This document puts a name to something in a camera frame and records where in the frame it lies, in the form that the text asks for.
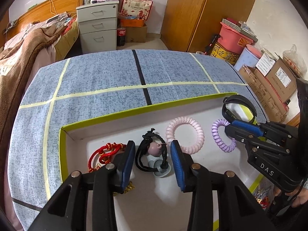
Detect orange box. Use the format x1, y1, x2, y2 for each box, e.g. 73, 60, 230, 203
120, 19, 145, 28

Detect wooden bed headboard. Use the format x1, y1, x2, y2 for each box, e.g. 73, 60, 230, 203
7, 0, 84, 39

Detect brown cardboard box with label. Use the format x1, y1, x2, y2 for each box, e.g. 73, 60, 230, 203
265, 59, 297, 103

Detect flat cardboard boxes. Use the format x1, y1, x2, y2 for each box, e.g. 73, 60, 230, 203
239, 65, 288, 123

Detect white blue box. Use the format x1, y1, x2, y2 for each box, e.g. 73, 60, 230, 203
234, 47, 259, 71

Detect green white tray box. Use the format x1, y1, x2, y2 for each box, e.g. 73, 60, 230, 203
59, 93, 262, 230

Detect pink plastic bin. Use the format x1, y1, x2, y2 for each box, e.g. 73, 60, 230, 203
218, 22, 253, 54

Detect blue patterned tablecloth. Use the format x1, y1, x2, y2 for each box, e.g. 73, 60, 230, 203
7, 49, 268, 230

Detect plastic bag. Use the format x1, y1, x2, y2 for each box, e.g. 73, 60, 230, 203
282, 44, 307, 78

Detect right hand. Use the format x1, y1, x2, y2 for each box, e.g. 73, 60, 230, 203
271, 177, 307, 208

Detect small cardboard box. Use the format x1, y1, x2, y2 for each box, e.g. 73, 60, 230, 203
125, 24, 147, 43

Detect brown blanket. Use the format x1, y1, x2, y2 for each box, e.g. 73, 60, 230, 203
1, 24, 66, 171

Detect cola bottle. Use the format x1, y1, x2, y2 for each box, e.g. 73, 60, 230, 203
117, 27, 126, 46

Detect black wristband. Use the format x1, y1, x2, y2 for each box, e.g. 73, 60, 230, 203
222, 94, 257, 124

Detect yellow patterned box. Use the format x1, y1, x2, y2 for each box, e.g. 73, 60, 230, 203
210, 42, 240, 65

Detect black hair tie pink charm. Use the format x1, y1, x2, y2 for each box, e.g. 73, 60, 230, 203
135, 128, 171, 178

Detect red gold knot bracelet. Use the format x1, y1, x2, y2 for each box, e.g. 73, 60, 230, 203
87, 142, 135, 195

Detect grey three drawer cabinet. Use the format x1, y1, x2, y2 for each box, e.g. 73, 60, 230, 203
76, 1, 119, 54

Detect wooden wardrobe door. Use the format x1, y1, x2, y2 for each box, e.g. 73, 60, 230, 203
161, 0, 255, 53

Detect purple spiral hair tie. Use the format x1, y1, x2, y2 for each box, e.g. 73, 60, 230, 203
211, 118, 238, 153

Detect red white gift bag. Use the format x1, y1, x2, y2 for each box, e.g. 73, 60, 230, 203
120, 0, 153, 20

